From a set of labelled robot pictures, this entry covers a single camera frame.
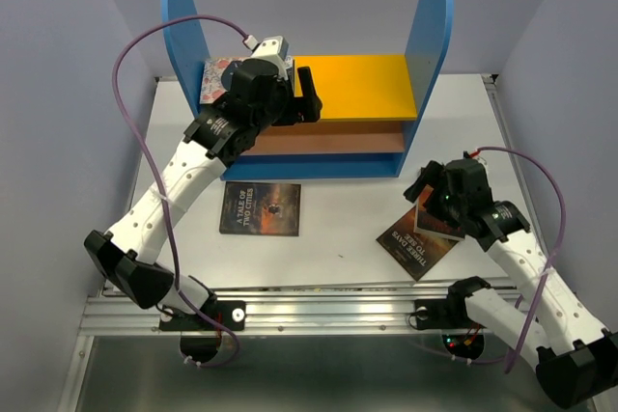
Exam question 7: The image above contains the Three Days to See book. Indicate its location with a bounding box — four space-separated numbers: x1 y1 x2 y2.
376 207 459 281

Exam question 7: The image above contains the Edward Tulane book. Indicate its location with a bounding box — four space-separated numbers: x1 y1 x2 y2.
414 186 465 241

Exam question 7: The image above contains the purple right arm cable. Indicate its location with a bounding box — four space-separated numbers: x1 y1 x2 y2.
409 145 567 374

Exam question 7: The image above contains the aluminium mounting rail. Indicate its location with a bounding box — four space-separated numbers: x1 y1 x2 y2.
79 281 450 338

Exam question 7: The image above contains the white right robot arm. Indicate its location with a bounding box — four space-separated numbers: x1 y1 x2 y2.
404 157 617 409

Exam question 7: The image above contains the blue and yellow bookshelf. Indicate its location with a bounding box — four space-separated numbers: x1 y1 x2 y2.
161 0 454 180

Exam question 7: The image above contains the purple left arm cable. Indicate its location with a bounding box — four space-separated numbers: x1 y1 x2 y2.
112 14 257 370

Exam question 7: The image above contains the Little Women book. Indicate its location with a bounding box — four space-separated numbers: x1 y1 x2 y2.
198 57 278 107

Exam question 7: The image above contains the A Tale of Two Cities book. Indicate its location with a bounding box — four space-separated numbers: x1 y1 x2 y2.
219 181 301 236

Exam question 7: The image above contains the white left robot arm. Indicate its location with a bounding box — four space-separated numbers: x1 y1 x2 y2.
84 58 322 329

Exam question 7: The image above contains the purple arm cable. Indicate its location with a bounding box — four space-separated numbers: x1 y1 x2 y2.
112 14 257 370
409 145 567 374

